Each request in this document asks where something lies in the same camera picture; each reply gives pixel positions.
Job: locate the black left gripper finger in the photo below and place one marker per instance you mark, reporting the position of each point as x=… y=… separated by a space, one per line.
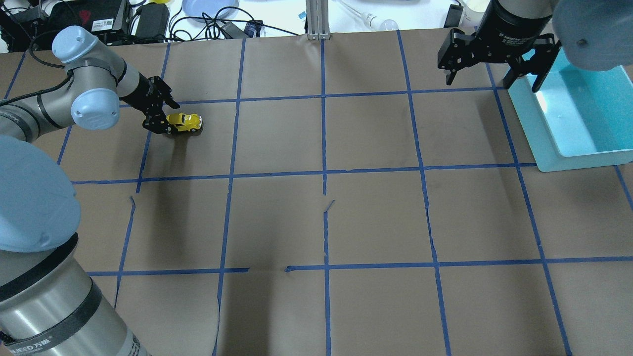
x=156 y=121
x=163 y=91

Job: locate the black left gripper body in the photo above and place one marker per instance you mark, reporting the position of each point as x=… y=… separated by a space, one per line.
x=144 y=87

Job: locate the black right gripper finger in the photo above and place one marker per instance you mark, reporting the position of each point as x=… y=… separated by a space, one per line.
x=459 y=51
x=546 y=49

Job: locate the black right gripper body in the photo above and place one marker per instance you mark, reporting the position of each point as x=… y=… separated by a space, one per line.
x=514 y=23

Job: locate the yellow toy beetle car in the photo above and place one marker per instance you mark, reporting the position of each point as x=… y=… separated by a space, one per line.
x=181 y=122

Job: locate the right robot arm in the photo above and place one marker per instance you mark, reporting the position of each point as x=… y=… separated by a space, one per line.
x=596 y=35

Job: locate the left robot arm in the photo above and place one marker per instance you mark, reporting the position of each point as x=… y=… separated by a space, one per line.
x=49 y=305

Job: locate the black power adapter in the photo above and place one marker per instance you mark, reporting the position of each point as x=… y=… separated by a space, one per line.
x=152 y=23

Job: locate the light blue storage bin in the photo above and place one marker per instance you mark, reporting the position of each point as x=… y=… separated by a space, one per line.
x=578 y=119

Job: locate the blue plastic plate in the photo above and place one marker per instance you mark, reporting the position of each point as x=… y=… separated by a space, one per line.
x=220 y=9

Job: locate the black computer box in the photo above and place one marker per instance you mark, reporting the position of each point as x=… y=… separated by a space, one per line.
x=99 y=17

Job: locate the brown paper table cover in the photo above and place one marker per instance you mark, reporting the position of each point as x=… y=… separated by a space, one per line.
x=343 y=201

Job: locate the aluminium frame post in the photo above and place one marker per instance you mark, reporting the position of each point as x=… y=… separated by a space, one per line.
x=317 y=22

